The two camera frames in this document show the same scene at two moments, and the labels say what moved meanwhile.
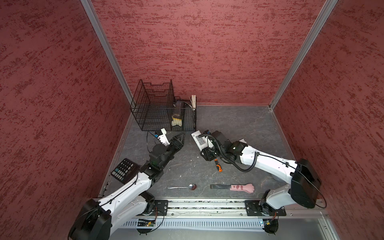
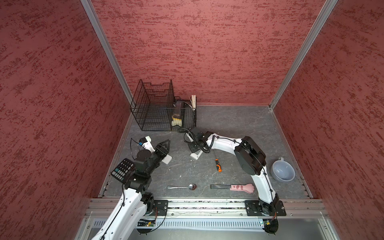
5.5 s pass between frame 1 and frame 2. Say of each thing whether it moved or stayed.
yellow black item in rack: stayed
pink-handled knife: stayed
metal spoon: stayed
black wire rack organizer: stayed
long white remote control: moved
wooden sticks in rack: stayed
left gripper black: moved
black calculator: stayed
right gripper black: moved
